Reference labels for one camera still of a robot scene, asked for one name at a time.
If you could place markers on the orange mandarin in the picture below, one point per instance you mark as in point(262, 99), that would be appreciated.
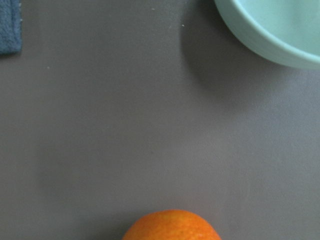
point(171, 224)

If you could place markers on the mint green bowl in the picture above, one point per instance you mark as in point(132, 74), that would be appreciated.
point(286, 32)

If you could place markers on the grey folded cloth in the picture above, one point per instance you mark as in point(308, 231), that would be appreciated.
point(10, 27)

